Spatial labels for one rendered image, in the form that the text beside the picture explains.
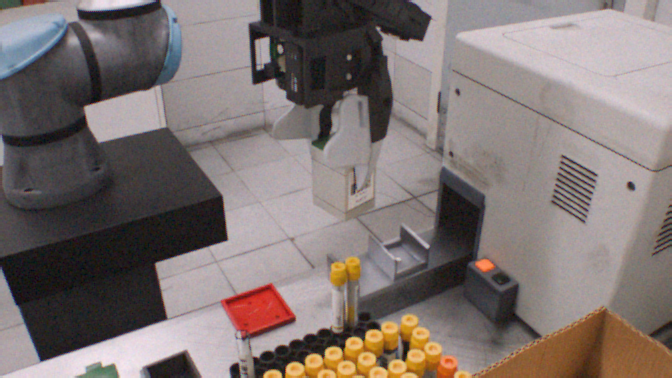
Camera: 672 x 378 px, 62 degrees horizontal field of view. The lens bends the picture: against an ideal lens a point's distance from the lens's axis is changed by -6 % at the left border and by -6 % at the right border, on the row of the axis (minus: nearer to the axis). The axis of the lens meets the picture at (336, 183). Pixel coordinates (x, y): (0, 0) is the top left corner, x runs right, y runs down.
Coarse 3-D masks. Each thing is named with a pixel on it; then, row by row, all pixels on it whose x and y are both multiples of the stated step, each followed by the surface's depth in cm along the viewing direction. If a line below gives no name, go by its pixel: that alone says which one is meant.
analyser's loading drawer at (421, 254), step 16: (400, 224) 72; (448, 224) 78; (464, 224) 78; (400, 240) 73; (416, 240) 70; (432, 240) 74; (448, 240) 74; (464, 240) 74; (368, 256) 72; (384, 256) 68; (400, 256) 72; (416, 256) 71; (432, 256) 72; (448, 256) 72; (464, 256) 72; (368, 272) 69; (384, 272) 69; (400, 272) 68; (416, 272) 69; (432, 272) 71; (368, 288) 67; (384, 288) 67
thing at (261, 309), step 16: (256, 288) 71; (272, 288) 72; (224, 304) 69; (240, 304) 70; (256, 304) 70; (272, 304) 70; (240, 320) 67; (256, 320) 67; (272, 320) 68; (288, 320) 67
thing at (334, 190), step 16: (320, 160) 53; (320, 176) 54; (336, 176) 52; (352, 176) 52; (320, 192) 55; (336, 192) 53; (352, 192) 53; (368, 192) 55; (336, 208) 54; (352, 208) 54; (368, 208) 56
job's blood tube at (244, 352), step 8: (240, 336) 53; (248, 336) 52; (240, 344) 52; (248, 344) 52; (240, 352) 52; (248, 352) 52; (240, 360) 53; (248, 360) 53; (240, 368) 54; (248, 368) 53; (248, 376) 54
